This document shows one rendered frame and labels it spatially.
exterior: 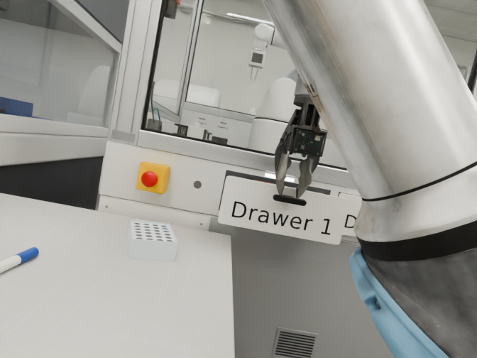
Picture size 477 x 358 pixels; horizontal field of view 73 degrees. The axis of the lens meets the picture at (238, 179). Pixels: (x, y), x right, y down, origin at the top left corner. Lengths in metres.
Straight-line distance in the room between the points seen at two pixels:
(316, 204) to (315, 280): 0.29
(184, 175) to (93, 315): 0.50
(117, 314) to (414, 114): 0.40
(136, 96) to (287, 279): 0.65
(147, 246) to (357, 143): 0.48
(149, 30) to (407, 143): 0.81
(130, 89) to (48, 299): 0.58
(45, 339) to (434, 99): 0.41
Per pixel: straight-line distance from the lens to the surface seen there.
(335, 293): 1.01
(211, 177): 0.87
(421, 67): 0.21
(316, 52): 0.22
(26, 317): 0.47
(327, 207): 0.77
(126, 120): 0.91
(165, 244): 0.63
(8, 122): 1.17
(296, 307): 1.00
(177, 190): 0.88
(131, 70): 0.92
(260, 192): 0.73
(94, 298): 0.50
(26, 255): 0.60
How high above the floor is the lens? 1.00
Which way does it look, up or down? 6 degrees down
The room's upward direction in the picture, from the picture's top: 11 degrees clockwise
